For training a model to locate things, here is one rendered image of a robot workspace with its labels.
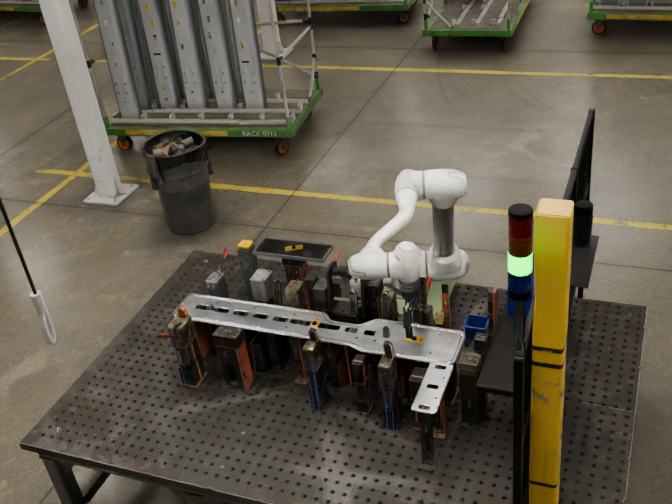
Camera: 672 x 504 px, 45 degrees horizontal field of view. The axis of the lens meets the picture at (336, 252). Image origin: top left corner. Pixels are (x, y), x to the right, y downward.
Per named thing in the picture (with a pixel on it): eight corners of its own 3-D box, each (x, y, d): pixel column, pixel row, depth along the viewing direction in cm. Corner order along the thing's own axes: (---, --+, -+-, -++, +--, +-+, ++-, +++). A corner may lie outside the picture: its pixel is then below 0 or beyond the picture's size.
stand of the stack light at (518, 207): (505, 371, 253) (505, 213, 223) (509, 357, 259) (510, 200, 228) (528, 375, 251) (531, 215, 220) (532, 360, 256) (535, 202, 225)
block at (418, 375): (408, 430, 347) (403, 381, 332) (415, 412, 356) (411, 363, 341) (430, 435, 344) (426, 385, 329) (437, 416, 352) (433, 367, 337)
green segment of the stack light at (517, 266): (505, 274, 234) (505, 256, 230) (510, 261, 239) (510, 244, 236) (529, 277, 231) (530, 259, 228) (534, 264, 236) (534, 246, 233)
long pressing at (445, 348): (166, 320, 384) (166, 318, 384) (190, 293, 401) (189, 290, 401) (454, 367, 335) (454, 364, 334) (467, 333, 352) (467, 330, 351)
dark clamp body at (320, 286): (316, 354, 397) (306, 290, 376) (326, 337, 407) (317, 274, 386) (337, 357, 393) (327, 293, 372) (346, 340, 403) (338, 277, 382)
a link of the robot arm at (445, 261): (425, 262, 432) (467, 260, 429) (426, 287, 422) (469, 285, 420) (420, 161, 371) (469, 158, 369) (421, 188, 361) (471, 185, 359)
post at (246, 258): (250, 320, 425) (235, 250, 401) (256, 312, 431) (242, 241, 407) (263, 322, 422) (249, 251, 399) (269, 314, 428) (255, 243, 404)
